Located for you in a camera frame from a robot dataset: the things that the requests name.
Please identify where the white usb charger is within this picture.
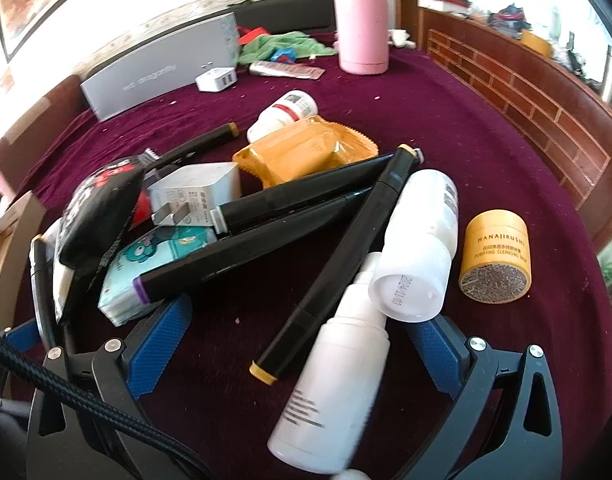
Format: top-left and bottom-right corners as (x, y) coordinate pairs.
(195, 66), (238, 94)

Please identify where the teal tissue pack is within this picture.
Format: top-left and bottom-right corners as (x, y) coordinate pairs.
(97, 224), (218, 327)

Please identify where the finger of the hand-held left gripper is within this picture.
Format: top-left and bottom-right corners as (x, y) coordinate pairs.
(5, 321), (39, 351)
(30, 236), (58, 356)

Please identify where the yellow jar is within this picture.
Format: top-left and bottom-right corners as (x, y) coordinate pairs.
(458, 209), (533, 304)

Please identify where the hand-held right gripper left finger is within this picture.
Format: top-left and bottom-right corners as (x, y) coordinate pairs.
(28, 292), (202, 480)

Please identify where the white pill bottle red label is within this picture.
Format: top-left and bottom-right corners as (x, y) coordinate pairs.
(246, 90), (320, 144)

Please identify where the red packet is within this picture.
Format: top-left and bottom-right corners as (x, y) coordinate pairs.
(135, 191), (153, 225)

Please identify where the maroon armchair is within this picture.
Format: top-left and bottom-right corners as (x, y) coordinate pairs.
(0, 74), (89, 201)

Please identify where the orange snack packet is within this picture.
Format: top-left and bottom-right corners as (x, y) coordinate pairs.
(232, 114), (380, 187)

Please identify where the yellow box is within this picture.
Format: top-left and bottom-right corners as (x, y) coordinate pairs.
(520, 30), (555, 59)

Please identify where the crumpled cloth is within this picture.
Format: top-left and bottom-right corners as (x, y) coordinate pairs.
(237, 31), (338, 67)

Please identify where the white spray bottle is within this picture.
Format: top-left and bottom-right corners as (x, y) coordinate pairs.
(267, 251), (392, 476)

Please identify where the black marker yellow cap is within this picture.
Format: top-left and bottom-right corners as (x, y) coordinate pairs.
(250, 143), (427, 387)

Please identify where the long grey box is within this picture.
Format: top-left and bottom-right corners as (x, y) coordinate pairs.
(80, 12), (240, 122)

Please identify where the white plastic bottle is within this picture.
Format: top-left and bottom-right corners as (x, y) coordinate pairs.
(368, 169), (460, 323)

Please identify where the white power adapter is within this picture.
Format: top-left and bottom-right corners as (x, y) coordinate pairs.
(146, 161), (243, 227)

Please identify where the wooden cabinet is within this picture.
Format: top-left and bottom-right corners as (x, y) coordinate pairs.
(418, 7), (612, 241)

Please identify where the cardboard box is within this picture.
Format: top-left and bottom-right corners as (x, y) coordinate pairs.
(0, 191), (48, 331)

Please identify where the black marker purple cap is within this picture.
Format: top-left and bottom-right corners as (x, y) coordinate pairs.
(134, 187), (373, 307)

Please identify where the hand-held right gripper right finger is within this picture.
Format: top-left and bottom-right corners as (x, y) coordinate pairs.
(401, 316), (564, 480)

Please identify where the steel flask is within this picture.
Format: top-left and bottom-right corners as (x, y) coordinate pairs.
(601, 45), (612, 106)

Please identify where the black snack packet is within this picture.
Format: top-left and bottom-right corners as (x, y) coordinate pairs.
(52, 156), (151, 325)

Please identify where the black marker brown cap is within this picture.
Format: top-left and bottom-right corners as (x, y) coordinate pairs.
(153, 121), (240, 170)

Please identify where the red bag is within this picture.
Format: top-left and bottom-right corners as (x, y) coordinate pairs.
(236, 26), (266, 47)

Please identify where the pink thermos bottle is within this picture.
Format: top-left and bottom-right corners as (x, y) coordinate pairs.
(332, 0), (392, 76)

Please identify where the black marker grey cap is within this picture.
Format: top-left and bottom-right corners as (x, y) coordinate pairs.
(210, 152), (399, 235)

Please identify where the maroon velvet tablecloth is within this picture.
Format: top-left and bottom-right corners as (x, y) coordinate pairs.
(11, 30), (612, 480)

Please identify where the black braided cable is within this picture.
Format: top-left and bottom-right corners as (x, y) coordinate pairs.
(0, 327), (217, 480)

